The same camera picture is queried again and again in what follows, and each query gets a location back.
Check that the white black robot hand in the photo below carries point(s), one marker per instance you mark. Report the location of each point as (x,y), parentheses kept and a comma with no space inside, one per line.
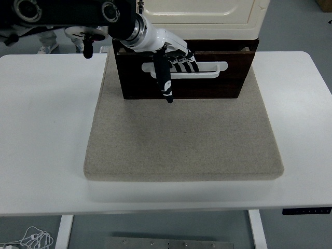
(155,39)

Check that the dark brown wooden drawer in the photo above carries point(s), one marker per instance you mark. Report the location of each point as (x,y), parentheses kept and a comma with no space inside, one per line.
(207,88)

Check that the cream plastic cabinet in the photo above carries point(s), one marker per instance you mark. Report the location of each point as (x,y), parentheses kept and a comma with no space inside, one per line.
(207,26)

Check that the dark brown wooden drawer housing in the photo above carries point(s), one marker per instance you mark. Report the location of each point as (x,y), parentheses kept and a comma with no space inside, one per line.
(254,44)

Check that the small grey floor fixture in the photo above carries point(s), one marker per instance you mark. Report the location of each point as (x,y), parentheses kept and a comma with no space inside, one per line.
(103,49)

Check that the beige fabric mat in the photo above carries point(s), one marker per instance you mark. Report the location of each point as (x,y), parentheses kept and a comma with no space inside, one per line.
(181,140)

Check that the person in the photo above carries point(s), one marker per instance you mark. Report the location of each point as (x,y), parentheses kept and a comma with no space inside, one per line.
(48,39)

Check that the brown cardboard box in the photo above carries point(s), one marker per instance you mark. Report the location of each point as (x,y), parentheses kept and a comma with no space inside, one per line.
(325,4)

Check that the white table leg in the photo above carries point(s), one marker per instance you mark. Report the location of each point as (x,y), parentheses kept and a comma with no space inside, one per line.
(258,230)
(63,230)

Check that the black table control panel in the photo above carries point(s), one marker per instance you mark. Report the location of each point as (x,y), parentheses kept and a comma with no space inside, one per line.
(306,211)

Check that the white charger plug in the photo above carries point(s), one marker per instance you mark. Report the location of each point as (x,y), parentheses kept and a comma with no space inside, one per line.
(9,247)

